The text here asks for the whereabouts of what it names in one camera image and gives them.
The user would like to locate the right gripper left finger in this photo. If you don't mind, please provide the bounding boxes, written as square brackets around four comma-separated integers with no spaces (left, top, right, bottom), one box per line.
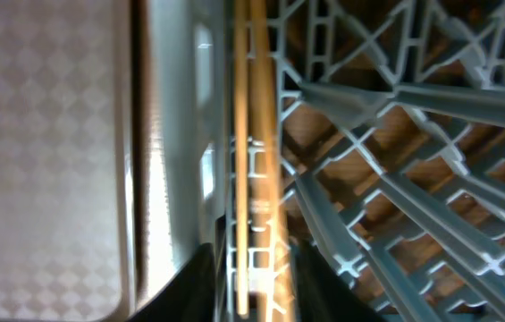
[128,243,215,322]

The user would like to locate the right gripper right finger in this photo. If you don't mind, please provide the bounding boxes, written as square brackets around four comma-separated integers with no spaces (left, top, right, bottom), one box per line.
[291,241,385,322]

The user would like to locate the wooden chopstick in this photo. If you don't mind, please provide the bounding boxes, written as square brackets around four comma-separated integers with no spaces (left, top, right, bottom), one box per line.
[233,0,249,319]
[249,0,296,322]

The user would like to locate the grey dishwasher rack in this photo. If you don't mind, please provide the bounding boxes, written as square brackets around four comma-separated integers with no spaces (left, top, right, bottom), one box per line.
[146,1,505,321]

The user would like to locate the brown serving tray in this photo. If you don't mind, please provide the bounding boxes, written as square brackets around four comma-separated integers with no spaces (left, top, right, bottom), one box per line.
[0,0,137,321]

